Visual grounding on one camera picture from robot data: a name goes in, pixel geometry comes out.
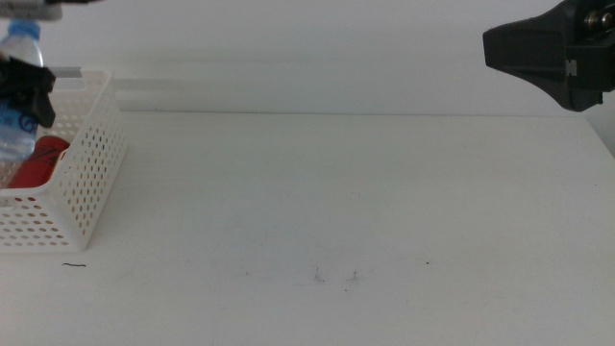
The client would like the small water bottle blue cap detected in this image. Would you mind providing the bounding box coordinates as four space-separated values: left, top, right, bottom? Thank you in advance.
0 18 45 163

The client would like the red soda can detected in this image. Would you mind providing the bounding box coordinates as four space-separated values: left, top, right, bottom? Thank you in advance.
6 135 71 190

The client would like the white perforated plastic basket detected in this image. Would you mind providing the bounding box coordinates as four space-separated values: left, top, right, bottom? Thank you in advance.
0 67 130 254

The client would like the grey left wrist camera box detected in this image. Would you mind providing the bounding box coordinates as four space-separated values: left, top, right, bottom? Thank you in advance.
0 0 64 22

